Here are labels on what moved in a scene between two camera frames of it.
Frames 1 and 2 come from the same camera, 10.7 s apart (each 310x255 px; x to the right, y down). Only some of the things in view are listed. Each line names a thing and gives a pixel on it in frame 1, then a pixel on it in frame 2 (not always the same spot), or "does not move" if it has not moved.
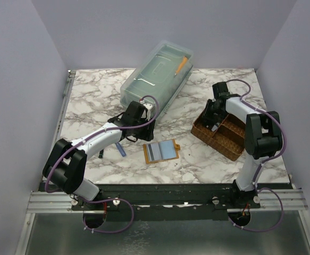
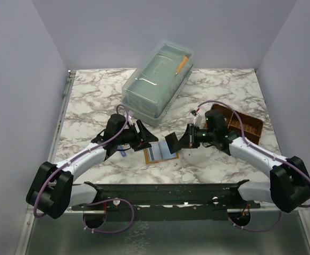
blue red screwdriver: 120,149 does not move
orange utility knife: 182,65 does not move
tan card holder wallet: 161,151 does not move
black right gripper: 211,119 to 189,139
